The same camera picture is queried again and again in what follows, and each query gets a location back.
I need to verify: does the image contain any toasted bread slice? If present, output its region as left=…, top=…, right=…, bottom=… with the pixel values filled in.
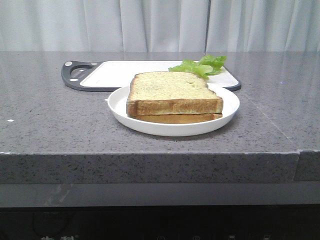
left=131, top=113, right=223, bottom=124
left=126, top=71, right=224, bottom=117

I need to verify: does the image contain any green lettuce leaf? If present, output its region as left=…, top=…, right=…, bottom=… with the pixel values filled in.
left=168, top=55, right=227, bottom=80

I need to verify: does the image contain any white round plate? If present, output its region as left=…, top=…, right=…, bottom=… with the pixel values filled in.
left=106, top=83, right=240, bottom=137

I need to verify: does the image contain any black appliance front panel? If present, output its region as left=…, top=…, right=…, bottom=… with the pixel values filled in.
left=0, top=205, right=320, bottom=240

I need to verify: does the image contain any white cutting board black handle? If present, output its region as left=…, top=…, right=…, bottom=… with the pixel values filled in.
left=61, top=60, right=242, bottom=92

